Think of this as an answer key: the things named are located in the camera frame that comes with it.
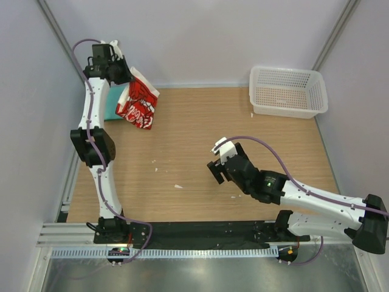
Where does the white printed t-shirt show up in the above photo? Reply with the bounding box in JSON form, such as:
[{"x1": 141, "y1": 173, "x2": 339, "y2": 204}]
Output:
[{"x1": 115, "y1": 66, "x2": 160, "y2": 130}]

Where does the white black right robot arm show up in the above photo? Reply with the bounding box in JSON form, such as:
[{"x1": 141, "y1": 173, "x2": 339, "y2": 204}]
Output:
[{"x1": 207, "y1": 137, "x2": 388, "y2": 254}]

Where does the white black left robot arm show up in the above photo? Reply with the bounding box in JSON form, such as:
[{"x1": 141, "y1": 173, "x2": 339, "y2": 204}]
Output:
[{"x1": 70, "y1": 40, "x2": 134, "y2": 244}]

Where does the folded teal t-shirt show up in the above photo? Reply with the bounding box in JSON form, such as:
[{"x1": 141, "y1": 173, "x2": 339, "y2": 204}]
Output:
[{"x1": 105, "y1": 85, "x2": 127, "y2": 121}]

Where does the right base electronics board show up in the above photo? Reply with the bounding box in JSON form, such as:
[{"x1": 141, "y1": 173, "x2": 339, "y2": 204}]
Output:
[{"x1": 277, "y1": 245, "x2": 299, "y2": 265}]

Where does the base electronics board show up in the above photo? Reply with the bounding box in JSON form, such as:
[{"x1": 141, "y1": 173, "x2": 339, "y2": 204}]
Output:
[
  {"x1": 277, "y1": 245, "x2": 299, "y2": 265},
  {"x1": 107, "y1": 247, "x2": 130, "y2": 265}
]

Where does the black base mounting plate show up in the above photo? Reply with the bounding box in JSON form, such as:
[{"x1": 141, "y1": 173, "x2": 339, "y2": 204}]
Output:
[{"x1": 86, "y1": 220, "x2": 310, "y2": 246}]

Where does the white perforated plastic basket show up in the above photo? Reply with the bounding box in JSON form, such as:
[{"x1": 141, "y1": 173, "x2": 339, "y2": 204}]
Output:
[{"x1": 249, "y1": 66, "x2": 328, "y2": 119}]

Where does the left base electronics board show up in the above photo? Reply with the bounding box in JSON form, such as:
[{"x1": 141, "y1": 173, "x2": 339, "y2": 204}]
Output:
[{"x1": 107, "y1": 247, "x2": 130, "y2": 265}]

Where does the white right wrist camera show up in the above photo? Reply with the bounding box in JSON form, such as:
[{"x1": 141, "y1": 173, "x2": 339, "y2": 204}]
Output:
[{"x1": 210, "y1": 137, "x2": 238, "y2": 165}]

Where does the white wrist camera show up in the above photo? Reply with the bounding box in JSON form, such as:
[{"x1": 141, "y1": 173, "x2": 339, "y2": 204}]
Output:
[
  {"x1": 210, "y1": 137, "x2": 238, "y2": 165},
  {"x1": 100, "y1": 40, "x2": 124, "y2": 61}
]

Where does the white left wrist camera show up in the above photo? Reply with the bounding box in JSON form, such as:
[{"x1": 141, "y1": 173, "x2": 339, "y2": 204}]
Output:
[{"x1": 100, "y1": 40, "x2": 124, "y2": 61}]

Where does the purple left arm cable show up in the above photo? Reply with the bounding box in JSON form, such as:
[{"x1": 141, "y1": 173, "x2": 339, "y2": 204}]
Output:
[{"x1": 72, "y1": 38, "x2": 153, "y2": 264}]

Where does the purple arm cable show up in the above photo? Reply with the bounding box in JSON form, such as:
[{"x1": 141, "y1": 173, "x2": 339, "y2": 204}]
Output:
[
  {"x1": 223, "y1": 135, "x2": 389, "y2": 266},
  {"x1": 72, "y1": 38, "x2": 153, "y2": 264}
]

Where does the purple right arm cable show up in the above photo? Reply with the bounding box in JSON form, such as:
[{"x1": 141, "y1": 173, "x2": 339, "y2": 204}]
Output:
[{"x1": 223, "y1": 135, "x2": 389, "y2": 266}]

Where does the aluminium frame rail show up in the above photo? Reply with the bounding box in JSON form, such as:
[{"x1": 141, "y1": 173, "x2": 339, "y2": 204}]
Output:
[{"x1": 36, "y1": 223, "x2": 95, "y2": 246}]

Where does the white slotted cable duct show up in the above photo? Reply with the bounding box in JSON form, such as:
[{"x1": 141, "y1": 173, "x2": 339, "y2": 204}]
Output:
[{"x1": 50, "y1": 246, "x2": 278, "y2": 259}]

